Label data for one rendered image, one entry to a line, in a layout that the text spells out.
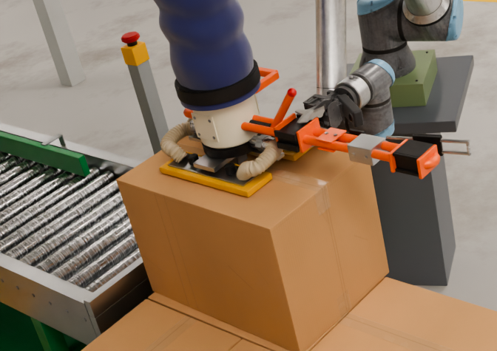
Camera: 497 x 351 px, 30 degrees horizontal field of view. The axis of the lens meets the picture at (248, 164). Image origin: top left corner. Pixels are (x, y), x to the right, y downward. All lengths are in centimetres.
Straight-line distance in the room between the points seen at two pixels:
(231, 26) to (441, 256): 145
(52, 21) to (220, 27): 374
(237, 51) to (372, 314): 80
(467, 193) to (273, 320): 175
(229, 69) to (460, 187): 192
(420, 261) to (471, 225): 43
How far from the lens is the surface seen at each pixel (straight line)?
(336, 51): 260
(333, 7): 259
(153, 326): 271
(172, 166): 257
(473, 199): 397
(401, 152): 212
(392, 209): 335
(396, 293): 261
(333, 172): 241
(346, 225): 247
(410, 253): 344
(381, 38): 309
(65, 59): 607
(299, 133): 228
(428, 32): 301
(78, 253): 324
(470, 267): 359
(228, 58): 234
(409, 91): 308
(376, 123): 256
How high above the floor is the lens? 213
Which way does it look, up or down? 28 degrees down
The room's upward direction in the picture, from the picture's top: 14 degrees counter-clockwise
